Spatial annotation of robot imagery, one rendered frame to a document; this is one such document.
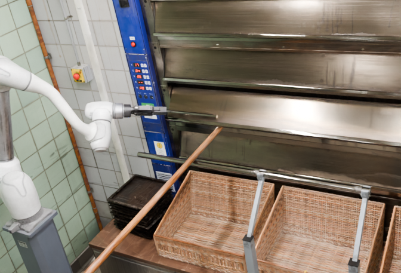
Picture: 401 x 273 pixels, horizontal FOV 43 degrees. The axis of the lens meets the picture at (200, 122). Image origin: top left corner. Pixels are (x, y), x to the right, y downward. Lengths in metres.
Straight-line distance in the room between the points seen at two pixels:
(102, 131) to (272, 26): 1.03
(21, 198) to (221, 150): 1.11
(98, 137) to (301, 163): 1.08
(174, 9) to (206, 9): 0.19
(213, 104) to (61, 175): 1.33
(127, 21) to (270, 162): 1.10
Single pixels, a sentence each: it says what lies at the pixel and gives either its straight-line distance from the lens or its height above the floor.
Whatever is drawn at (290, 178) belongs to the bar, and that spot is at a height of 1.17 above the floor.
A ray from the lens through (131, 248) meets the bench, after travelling 3.10.
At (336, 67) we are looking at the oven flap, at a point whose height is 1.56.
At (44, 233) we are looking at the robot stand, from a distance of 2.84.
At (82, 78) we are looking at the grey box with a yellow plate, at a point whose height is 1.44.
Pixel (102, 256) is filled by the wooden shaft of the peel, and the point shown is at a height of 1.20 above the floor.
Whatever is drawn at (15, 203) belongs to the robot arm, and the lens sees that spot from 2.73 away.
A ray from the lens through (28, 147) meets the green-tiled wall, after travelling 3.42.
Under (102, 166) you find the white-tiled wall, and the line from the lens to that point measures 3.65.
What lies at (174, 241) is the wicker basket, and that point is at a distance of 2.85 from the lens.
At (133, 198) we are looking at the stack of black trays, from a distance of 3.10.
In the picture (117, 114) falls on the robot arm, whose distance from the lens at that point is 2.84.
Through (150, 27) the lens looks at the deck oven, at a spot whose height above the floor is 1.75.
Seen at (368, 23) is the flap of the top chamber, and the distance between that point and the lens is 2.35.
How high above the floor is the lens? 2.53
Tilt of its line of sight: 27 degrees down
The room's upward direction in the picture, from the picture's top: 10 degrees counter-clockwise
